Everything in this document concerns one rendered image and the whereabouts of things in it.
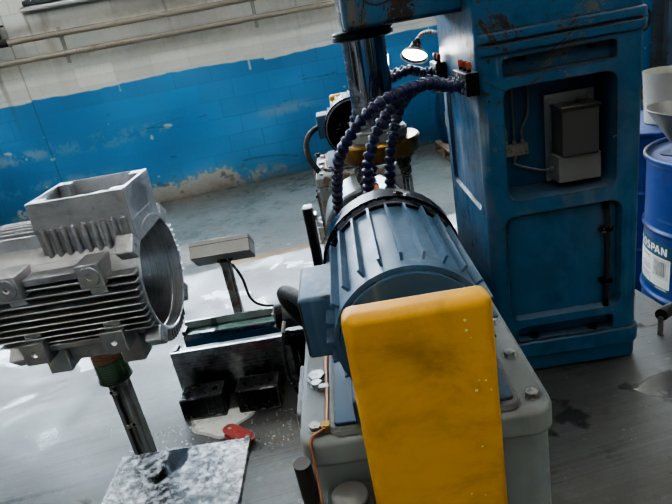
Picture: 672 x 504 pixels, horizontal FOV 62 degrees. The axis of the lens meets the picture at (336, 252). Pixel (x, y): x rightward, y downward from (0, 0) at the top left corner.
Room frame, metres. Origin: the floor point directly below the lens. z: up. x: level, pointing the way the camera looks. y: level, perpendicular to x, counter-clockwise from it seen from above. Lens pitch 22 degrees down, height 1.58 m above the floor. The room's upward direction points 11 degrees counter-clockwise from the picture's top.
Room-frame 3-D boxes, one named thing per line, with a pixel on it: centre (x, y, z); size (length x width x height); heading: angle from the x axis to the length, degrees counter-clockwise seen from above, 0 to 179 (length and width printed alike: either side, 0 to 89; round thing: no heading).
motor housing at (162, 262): (0.71, 0.33, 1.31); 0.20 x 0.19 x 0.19; 87
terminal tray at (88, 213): (0.71, 0.29, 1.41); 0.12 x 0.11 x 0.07; 87
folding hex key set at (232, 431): (0.98, 0.28, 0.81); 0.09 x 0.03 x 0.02; 48
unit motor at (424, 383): (0.58, -0.03, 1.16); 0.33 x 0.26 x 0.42; 177
